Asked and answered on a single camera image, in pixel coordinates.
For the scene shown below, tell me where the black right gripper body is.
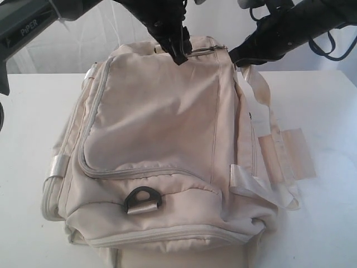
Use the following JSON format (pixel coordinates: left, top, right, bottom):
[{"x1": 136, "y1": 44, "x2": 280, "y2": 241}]
[{"x1": 245, "y1": 5, "x2": 313, "y2": 68}]

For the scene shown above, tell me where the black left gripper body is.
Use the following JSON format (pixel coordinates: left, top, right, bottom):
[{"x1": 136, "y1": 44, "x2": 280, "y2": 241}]
[{"x1": 118, "y1": 0, "x2": 186, "y2": 44}]

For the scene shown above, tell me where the beige fabric duffel bag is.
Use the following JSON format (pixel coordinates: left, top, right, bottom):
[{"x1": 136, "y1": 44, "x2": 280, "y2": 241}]
[{"x1": 41, "y1": 37, "x2": 316, "y2": 267}]

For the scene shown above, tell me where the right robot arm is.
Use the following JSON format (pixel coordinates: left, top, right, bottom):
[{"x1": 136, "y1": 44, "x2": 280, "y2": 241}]
[{"x1": 229, "y1": 1, "x2": 356, "y2": 67}]

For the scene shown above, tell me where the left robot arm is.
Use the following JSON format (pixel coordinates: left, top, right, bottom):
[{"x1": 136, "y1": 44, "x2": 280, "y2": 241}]
[{"x1": 1, "y1": 0, "x2": 192, "y2": 95}]

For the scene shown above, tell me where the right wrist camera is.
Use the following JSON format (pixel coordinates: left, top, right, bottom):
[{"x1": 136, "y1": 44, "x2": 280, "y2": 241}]
[{"x1": 237, "y1": 0, "x2": 266, "y2": 9}]

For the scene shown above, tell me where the dark blue cable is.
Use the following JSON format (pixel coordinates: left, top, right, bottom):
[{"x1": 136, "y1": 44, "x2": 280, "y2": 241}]
[{"x1": 309, "y1": 30, "x2": 357, "y2": 61}]

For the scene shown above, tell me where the black plastic D-ring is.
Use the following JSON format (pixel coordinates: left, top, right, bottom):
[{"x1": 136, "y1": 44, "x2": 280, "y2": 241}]
[{"x1": 124, "y1": 186, "x2": 162, "y2": 216}]

